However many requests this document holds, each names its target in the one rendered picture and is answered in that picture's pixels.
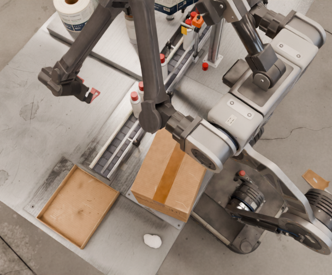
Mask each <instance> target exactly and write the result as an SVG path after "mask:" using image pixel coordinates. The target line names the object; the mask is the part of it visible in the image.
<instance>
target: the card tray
mask: <svg viewBox="0 0 332 275"><path fill-rule="evenodd" d="M119 194H120V192H119V191H116V190H115V189H113V188H111V187H110V186H108V185H107V184H105V183H103V182H102V181H100V180H99V179H97V178H95V177H94V176H92V175H90V174H89V173H88V172H86V171H84V170H83V169H81V168H79V167H78V166H77V165H76V164H75V165H74V166H73V167H72V169H71V170H70V171H69V173H68V174H67V176H66V177H65V178H64V180H63V181H62V182H61V184H60V185H59V186H58V188H57V189H56V190H55V192H54V193H53V194H52V196H51V198H49V200H48V201H47V203H46V204H45V205H44V207H43V208H42V209H41V211H40V212H39V213H38V215H37V216H36V219H37V220H39V221H40V222H42V223H43V224H45V225H46V226H47V227H49V228H50V229H52V230H53V231H54V232H56V233H58V234H59V235H60V236H62V237H63V238H65V239H66V240H67V241H69V242H70V243H72V244H73V245H75V246H76V247H78V248H79V249H82V250H83V249H84V247H85V245H86V244H87V243H88V241H89V240H90V238H91V237H92V235H93V234H94V232H95V231H96V229H97V227H98V226H99V225H100V223H101V222H102V220H103V219H104V217H105V216H106V214H107V213H108V211H109V209H110V208H111V207H112V205H113V204H114V202H115V201H116V199H117V198H118V196H119Z"/></svg>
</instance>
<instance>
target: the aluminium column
mask: <svg viewBox="0 0 332 275"><path fill-rule="evenodd" d="M224 22H225V18H223V19H222V20H221V21H220V22H219V23H218V24H215V25H212V29H211V37H210V45H209V53H208V58H207V60H208V61H210V62H212V63H215V62H216V60H217V59H218V55H219V51H220V46H221V40H222V34H223V28H224Z"/></svg>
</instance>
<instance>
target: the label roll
mask: <svg viewBox="0 0 332 275"><path fill-rule="evenodd" d="M54 6H55V8H56V10H57V12H58V14H59V16H60V18H61V21H62V23H63V25H64V27H65V28H66V29H68V30H70V31H72V32H81V30H82V29H83V27H84V25H85V24H86V22H87V21H88V20H89V18H90V17H91V15H92V14H93V12H94V6H93V3H92V0H54Z"/></svg>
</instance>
